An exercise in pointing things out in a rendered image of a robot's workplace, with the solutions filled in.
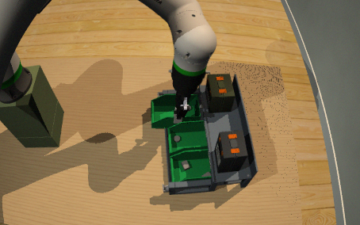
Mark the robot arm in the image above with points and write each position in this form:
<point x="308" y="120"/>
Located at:
<point x="193" y="40"/>

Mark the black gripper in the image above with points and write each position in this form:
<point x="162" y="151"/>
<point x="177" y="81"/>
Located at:
<point x="182" y="98"/>

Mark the green bin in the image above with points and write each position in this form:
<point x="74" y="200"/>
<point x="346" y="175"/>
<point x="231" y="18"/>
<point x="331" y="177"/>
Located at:
<point x="162" y="110"/>
<point x="199" y="165"/>
<point x="192" y="135"/>

